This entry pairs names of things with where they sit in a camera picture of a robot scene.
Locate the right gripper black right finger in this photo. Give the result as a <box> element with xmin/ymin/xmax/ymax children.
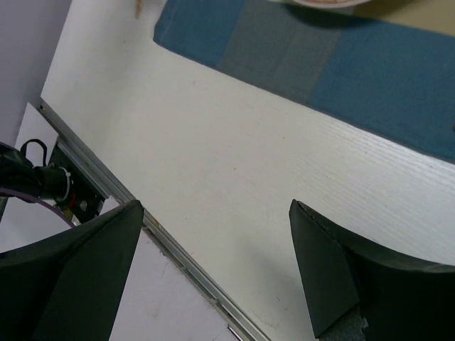
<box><xmin>289</xmin><ymin>200</ymin><xmax>454</xmax><ymax>340</ymax></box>

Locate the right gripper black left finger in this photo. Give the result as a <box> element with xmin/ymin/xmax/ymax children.
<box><xmin>1</xmin><ymin>200</ymin><xmax>144</xmax><ymax>340</ymax></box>

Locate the blue yellow striped cloth placemat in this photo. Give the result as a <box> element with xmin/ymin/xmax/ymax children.
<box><xmin>153</xmin><ymin>1</ymin><xmax>454</xmax><ymax>162</ymax></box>

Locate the gold fork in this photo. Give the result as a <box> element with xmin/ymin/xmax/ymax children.
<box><xmin>135</xmin><ymin>0</ymin><xmax>143</xmax><ymax>19</ymax></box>

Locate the floral patterned ceramic plate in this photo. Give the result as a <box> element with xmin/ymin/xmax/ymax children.
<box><xmin>291</xmin><ymin>0</ymin><xmax>370</xmax><ymax>9</ymax></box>

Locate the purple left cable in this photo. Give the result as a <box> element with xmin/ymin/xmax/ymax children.
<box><xmin>0</xmin><ymin>188</ymin><xmax>77</xmax><ymax>229</ymax></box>

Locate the aluminium table edge rail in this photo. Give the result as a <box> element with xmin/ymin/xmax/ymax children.
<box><xmin>38</xmin><ymin>101</ymin><xmax>271</xmax><ymax>341</ymax></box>

